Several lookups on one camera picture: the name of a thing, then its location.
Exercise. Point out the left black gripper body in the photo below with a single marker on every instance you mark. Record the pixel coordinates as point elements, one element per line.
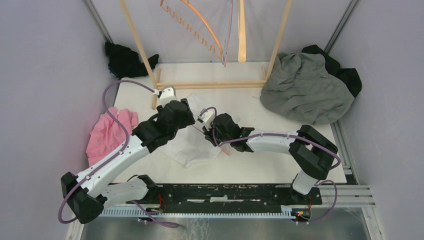
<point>188,119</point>

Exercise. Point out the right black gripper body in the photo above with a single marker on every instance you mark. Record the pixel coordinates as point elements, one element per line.
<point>220,137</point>

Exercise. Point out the pink wire hanger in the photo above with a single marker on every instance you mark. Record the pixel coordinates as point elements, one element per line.
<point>226,152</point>

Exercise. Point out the white skirt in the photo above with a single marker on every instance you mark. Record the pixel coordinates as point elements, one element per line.
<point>190,147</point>

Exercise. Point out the orange plastic hanger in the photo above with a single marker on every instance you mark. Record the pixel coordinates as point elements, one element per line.
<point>216,47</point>

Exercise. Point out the grey garment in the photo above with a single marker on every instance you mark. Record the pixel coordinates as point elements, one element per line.
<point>300,88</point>

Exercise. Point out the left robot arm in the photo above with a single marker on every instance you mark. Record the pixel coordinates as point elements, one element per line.
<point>88,193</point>

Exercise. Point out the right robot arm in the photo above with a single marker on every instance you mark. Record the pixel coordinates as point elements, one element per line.
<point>313,152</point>

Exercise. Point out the wooden hanger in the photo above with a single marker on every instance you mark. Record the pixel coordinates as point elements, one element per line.
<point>242,42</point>

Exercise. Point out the wooden clothes rack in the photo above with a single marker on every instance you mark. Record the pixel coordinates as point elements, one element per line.
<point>155,78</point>

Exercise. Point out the pink garment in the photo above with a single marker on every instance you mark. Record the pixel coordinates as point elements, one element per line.
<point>107,135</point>

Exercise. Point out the black garment left corner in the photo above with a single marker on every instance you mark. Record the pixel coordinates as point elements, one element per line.
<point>124,62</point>

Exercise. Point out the black garment corner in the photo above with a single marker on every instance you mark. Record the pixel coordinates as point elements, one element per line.
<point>349,76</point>
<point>124,62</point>

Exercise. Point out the black garment right corner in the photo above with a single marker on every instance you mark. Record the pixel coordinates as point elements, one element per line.
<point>349,76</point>

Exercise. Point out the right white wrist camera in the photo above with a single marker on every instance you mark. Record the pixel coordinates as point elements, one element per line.
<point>205,119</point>

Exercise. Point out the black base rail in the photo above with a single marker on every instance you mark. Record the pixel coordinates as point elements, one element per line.
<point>227,198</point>

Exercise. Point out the white cable duct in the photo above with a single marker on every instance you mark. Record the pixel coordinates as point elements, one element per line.
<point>127,211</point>

